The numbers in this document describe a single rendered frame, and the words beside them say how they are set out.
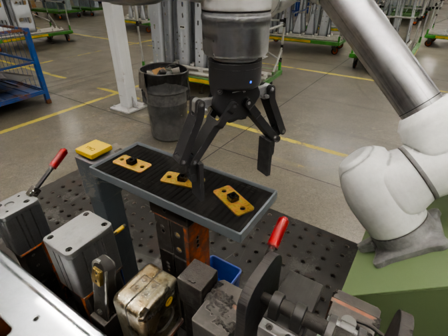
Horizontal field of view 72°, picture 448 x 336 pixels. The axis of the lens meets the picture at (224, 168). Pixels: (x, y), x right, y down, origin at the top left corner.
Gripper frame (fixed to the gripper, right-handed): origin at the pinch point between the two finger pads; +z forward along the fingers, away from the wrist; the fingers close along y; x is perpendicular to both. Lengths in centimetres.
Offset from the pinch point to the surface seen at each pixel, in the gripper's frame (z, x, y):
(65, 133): 120, -323, 6
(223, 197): 4.5, -1.3, 1.1
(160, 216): 12.8, -12.0, 9.9
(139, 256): 51, -40, 10
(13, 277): 20.9, -19.8, 38.6
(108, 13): 7, -356, -72
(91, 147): 4.8, -34.5, 16.8
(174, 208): 4.9, -3.8, 9.8
